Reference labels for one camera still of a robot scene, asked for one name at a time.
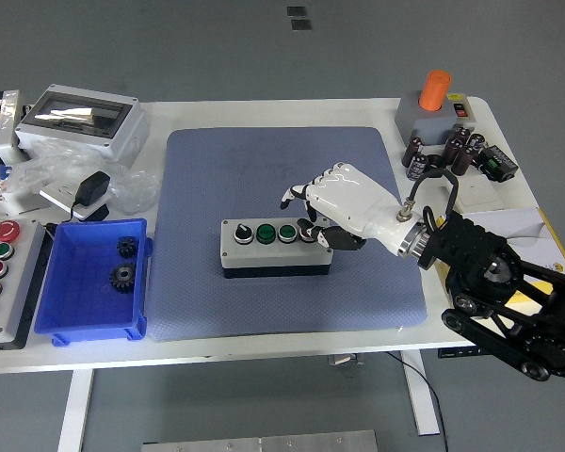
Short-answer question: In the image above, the thin black cable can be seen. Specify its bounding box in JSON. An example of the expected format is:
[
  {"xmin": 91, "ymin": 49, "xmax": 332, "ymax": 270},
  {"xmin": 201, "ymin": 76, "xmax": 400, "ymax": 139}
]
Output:
[{"xmin": 388, "ymin": 350, "xmax": 451, "ymax": 452}]

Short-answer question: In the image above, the small white part blue clip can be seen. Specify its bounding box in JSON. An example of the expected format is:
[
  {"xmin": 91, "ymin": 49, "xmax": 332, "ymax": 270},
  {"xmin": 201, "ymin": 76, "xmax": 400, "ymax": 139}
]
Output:
[{"xmin": 0, "ymin": 164, "xmax": 53, "ymax": 216}]

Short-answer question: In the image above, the grey-blue textured mat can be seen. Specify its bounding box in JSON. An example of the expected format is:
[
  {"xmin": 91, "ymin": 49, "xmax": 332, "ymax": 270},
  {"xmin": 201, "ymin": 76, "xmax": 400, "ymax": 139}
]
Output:
[{"xmin": 146, "ymin": 125, "xmax": 428, "ymax": 343}]

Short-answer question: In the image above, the black cable with metal plug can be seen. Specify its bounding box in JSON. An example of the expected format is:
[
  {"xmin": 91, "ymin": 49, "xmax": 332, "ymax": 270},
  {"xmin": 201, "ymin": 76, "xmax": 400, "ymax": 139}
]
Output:
[{"xmin": 397, "ymin": 168, "xmax": 459, "ymax": 227}]

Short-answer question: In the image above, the black table control panel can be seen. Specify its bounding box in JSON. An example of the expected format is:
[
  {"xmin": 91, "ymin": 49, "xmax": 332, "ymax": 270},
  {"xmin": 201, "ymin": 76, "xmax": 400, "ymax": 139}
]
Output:
[{"xmin": 436, "ymin": 346, "xmax": 481, "ymax": 359}]

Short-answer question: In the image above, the white wall switch panel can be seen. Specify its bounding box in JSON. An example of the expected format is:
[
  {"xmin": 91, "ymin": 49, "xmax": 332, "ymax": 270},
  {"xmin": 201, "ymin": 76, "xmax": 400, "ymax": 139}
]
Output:
[{"xmin": 444, "ymin": 174, "xmax": 505, "ymax": 213}]

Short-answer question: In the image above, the grey four-button control box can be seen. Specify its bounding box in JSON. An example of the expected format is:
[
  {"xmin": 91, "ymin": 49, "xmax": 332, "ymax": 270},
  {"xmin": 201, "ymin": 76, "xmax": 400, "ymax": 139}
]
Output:
[{"xmin": 219, "ymin": 218, "xmax": 334, "ymax": 280}]

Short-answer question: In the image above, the grey five-button control box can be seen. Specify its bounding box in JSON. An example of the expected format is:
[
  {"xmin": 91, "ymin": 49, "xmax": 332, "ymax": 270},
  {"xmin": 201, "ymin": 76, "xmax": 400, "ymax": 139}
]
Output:
[{"xmin": 0, "ymin": 218, "xmax": 53, "ymax": 352}]

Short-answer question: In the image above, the white and yellow carton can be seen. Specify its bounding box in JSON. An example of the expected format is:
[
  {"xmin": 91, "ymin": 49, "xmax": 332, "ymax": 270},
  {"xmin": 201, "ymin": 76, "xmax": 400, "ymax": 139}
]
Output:
[{"xmin": 460, "ymin": 206, "xmax": 565, "ymax": 302}]

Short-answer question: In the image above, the grey metal plate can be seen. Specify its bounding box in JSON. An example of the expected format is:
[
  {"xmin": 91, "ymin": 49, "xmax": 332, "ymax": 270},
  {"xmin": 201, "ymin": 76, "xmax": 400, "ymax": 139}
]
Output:
[{"xmin": 140, "ymin": 428, "xmax": 380, "ymax": 452}]

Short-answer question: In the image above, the large black gear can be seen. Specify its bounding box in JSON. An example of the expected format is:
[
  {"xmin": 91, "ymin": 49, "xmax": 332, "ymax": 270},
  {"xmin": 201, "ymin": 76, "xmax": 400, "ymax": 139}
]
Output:
[{"xmin": 108, "ymin": 262, "xmax": 137, "ymax": 294}]

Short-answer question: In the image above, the grey enclosure with clear lid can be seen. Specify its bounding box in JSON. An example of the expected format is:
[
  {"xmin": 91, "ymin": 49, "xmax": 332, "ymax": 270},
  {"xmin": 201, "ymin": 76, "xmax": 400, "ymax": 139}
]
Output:
[{"xmin": 14, "ymin": 83, "xmax": 151, "ymax": 166}]

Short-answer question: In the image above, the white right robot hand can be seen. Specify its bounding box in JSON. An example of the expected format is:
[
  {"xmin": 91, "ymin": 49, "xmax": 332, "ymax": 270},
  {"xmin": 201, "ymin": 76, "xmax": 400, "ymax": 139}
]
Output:
[{"xmin": 279, "ymin": 161, "xmax": 424, "ymax": 258}]

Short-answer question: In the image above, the white table leg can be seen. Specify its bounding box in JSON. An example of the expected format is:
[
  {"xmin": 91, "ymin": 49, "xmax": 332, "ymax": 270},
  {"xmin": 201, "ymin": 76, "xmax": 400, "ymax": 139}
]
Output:
[
  {"xmin": 56, "ymin": 369, "xmax": 95, "ymax": 452},
  {"xmin": 401, "ymin": 350, "xmax": 442, "ymax": 437}
]

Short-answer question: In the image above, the grey switch box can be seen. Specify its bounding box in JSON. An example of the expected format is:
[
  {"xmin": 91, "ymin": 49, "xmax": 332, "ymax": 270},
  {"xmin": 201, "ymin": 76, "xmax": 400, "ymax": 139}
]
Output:
[{"xmin": 395, "ymin": 89, "xmax": 476, "ymax": 145}]

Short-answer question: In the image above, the black power adapter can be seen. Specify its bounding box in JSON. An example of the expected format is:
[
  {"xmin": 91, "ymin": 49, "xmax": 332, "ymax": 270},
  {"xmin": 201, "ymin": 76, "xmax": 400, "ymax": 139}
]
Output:
[{"xmin": 70, "ymin": 170, "xmax": 112, "ymax": 222}]

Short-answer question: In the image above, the black module green terminal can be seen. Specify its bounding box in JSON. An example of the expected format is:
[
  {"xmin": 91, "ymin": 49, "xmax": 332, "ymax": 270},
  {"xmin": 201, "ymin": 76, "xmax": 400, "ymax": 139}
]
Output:
[{"xmin": 473, "ymin": 145, "xmax": 519, "ymax": 184}]

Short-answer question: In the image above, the orange cylinder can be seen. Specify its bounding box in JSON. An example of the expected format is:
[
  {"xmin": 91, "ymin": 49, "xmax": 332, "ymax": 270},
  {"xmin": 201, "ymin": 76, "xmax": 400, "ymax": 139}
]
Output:
[{"xmin": 418, "ymin": 70, "xmax": 453, "ymax": 113}]

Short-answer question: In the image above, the metal table bracket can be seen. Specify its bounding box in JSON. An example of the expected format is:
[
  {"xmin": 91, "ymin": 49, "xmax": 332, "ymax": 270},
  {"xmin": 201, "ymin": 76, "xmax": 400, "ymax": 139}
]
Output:
[{"xmin": 328, "ymin": 353, "xmax": 366, "ymax": 373}]

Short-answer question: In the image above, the blue plastic bin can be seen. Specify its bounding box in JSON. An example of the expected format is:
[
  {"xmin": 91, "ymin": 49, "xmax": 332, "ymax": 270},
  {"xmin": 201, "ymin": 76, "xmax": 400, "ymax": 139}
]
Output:
[{"xmin": 32, "ymin": 218, "xmax": 154, "ymax": 348}]

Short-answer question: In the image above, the clear plastic bag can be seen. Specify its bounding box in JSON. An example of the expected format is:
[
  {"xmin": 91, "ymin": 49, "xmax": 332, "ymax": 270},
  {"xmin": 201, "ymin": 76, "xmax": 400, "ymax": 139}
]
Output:
[{"xmin": 8, "ymin": 138, "xmax": 164, "ymax": 216}]

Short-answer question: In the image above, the small black gear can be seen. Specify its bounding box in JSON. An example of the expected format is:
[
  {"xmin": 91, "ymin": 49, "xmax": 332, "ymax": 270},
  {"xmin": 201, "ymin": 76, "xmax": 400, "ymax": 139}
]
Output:
[{"xmin": 117, "ymin": 235, "xmax": 140, "ymax": 259}]

